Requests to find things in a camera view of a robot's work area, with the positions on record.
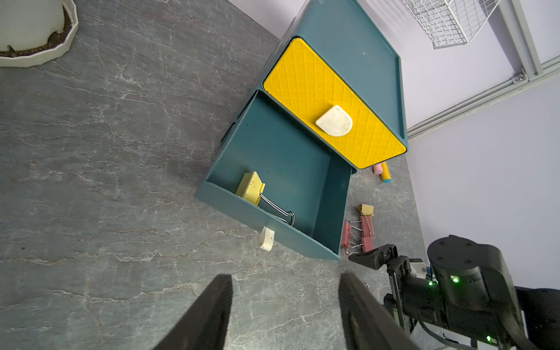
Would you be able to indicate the yellow top drawer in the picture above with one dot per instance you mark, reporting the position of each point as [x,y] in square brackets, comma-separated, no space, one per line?
[303,83]

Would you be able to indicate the pink binder clip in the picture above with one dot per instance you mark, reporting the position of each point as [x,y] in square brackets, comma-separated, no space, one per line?
[363,245]
[367,226]
[349,239]

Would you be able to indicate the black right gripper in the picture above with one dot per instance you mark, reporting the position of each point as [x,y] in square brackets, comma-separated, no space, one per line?
[407,277]

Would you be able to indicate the long white wire shelf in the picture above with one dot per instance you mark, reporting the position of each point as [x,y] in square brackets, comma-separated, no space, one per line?
[451,23]

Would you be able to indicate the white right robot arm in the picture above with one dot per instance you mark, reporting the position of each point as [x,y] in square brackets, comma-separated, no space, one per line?
[468,291]

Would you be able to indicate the teal drawer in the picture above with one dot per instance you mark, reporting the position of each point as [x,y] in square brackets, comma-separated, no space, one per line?
[301,175]

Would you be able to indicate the teal drawer cabinet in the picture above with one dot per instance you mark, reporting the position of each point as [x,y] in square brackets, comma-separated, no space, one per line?
[343,35]

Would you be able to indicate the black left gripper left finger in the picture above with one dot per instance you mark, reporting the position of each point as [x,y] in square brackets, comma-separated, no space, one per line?
[205,324]

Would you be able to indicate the white pot saucer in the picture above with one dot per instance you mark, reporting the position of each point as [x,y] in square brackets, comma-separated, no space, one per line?
[58,43]

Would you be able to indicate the white flower pot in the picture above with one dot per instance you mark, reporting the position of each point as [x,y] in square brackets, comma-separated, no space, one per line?
[28,24]

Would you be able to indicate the green toy shovel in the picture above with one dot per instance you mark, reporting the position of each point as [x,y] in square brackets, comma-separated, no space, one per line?
[385,175]

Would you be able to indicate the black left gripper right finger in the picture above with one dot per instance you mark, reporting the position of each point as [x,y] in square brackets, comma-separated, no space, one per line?
[366,323]

